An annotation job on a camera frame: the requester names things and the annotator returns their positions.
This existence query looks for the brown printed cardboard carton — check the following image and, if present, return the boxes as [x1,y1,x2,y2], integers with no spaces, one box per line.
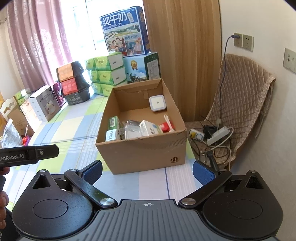
[20,99,40,128]

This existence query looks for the white power strip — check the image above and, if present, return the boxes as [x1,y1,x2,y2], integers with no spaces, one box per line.
[207,126,230,146]

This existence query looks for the wall power socket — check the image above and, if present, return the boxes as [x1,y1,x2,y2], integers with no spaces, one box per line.
[232,33,254,52]

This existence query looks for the plaid tablecloth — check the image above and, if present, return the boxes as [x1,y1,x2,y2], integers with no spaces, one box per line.
[4,95,202,209]

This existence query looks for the white appliance box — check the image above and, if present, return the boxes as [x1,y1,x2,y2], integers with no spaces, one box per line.
[28,85,61,122]

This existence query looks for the quilted brown chair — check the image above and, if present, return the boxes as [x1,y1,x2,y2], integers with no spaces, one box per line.
[185,54,275,166]

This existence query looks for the blue milk carton lower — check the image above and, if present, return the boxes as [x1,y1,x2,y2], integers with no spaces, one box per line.
[123,52,161,83]

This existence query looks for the brown cardboard box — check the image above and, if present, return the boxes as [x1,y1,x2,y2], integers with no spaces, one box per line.
[95,79,187,174]

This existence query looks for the blue milk carton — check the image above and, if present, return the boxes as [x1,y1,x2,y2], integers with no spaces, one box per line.
[100,6,151,56]
[123,52,161,83]

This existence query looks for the pink curtain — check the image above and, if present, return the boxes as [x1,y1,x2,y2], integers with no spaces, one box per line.
[5,0,98,92]

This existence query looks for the green white medicine box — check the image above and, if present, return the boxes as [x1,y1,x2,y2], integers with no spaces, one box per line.
[105,116,121,142]

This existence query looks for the green tissue pack stack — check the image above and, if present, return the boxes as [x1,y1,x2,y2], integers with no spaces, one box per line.
[85,52,127,97]

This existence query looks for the white plug night light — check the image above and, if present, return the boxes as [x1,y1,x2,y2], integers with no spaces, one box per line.
[149,95,167,112]

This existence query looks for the clear bag with rings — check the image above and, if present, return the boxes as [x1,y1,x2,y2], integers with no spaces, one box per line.
[120,120,145,140]

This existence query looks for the stacked black food containers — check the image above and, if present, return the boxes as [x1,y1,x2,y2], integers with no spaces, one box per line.
[56,61,90,105]

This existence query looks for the person left hand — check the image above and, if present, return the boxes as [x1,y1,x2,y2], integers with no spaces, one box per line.
[0,167,10,230]

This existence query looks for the white printed plastic bag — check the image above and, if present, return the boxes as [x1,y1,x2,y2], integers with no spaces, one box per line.
[1,119,23,149]

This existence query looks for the blue milk carton upper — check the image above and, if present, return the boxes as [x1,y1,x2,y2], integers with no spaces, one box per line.
[100,6,151,56]

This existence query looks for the white barcode box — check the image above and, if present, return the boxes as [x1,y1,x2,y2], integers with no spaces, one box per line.
[139,120,163,136]

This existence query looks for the red packet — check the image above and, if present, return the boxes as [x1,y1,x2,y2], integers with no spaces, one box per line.
[159,123,170,133]

